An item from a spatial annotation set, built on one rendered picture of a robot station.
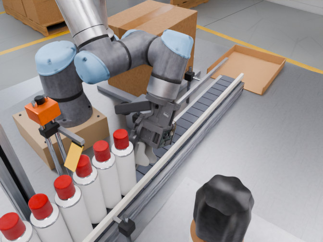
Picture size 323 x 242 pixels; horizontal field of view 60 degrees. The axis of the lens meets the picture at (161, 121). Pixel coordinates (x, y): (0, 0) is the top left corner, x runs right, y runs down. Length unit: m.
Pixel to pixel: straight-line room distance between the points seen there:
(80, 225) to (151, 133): 0.25
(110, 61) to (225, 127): 0.55
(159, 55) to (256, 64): 0.86
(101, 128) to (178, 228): 0.42
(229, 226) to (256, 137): 0.65
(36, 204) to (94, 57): 0.31
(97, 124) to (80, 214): 0.39
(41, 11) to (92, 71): 3.32
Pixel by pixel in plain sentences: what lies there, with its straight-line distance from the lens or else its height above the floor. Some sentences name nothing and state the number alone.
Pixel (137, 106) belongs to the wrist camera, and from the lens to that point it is 0.70.
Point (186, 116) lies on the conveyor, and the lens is 0.98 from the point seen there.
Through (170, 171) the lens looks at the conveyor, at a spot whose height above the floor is 0.85.
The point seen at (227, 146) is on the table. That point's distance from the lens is 0.97.
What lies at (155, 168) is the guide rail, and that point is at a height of 0.91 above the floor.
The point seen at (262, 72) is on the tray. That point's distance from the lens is 1.39.
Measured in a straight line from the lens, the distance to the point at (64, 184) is 0.55.
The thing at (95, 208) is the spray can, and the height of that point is 0.95.
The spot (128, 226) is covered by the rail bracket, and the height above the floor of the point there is 0.92.
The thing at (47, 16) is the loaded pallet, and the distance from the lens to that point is 3.96.
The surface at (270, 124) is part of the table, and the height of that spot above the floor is 0.83.
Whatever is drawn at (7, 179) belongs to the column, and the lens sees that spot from 0.66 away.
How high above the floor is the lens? 1.51
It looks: 41 degrees down
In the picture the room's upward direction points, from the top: straight up
